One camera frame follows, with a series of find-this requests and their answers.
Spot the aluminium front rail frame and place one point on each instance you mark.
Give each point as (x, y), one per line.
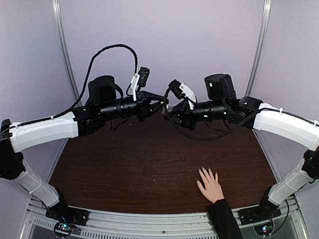
(109, 225)

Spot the right green circuit board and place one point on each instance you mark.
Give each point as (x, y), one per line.
(264, 229)

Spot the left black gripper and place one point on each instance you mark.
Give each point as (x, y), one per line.
(144, 106)

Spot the left aluminium corner post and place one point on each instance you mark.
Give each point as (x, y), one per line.
(63, 44)

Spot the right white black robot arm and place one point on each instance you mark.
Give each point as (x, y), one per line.
(250, 113)

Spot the person's bare hand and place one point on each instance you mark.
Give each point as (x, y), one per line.
(210, 187)

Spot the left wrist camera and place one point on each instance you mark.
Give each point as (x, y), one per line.
(138, 81)

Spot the aluminium corner post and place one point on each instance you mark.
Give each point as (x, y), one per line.
(264, 25)
(63, 44)

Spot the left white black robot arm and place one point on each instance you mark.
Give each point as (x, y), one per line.
(101, 107)

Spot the green circuit board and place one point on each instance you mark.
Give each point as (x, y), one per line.
(264, 229)
(63, 229)

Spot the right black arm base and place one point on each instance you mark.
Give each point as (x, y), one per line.
(262, 212)

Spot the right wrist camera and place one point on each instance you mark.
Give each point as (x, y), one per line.
(182, 91)

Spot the black sleeved forearm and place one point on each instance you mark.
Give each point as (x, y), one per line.
(223, 220)

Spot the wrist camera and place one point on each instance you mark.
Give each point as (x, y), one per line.
(138, 81)
(182, 91)

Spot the right aluminium corner post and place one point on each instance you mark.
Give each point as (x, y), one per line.
(264, 25)

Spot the purple nail polish bottle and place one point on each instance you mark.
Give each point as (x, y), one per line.
(166, 110)

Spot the left green circuit board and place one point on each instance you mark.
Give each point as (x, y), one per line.
(63, 229)

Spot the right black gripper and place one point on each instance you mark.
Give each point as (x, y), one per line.
(182, 110)

